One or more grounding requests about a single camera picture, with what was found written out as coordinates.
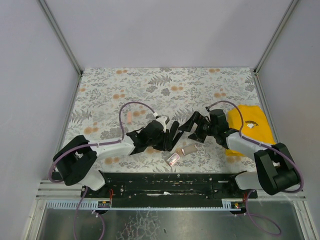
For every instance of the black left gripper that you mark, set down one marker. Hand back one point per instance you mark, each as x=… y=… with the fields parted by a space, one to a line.
x=166 y=137

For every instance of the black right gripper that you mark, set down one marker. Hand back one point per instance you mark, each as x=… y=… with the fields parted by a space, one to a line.
x=202 y=127

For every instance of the red white staple box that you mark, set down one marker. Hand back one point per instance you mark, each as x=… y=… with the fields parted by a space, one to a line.
x=173 y=159

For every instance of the small pink white stapler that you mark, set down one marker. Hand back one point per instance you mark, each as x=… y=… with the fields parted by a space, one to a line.
x=129 y=118

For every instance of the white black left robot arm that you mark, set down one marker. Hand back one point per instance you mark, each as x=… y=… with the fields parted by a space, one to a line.
x=74 y=163

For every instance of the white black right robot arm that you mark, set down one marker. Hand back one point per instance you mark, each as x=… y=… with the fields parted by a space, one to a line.
x=275 y=170

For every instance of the yellow Snoopy cloth pouch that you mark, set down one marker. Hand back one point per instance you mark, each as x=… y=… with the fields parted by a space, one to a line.
x=256 y=125

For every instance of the floral patterned table mat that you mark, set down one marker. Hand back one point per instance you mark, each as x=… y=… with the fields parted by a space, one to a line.
x=113 y=101

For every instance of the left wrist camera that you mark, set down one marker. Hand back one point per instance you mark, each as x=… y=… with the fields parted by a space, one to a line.
x=162 y=119

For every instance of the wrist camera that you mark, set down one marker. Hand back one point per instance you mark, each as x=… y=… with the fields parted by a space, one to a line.
x=218 y=118
x=162 y=119

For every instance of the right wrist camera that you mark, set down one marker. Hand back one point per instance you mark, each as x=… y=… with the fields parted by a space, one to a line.
x=218 y=118

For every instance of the white slotted cable duct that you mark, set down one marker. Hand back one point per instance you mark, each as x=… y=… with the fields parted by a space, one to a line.
x=97 y=205

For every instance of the aluminium frame post right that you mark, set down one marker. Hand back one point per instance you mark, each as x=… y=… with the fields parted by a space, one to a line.
x=280 y=27

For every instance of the aluminium frame post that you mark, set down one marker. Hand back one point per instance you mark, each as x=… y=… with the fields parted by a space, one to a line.
x=60 y=36
x=280 y=27

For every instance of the aluminium frame post left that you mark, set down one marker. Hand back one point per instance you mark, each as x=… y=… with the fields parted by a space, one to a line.
x=60 y=36

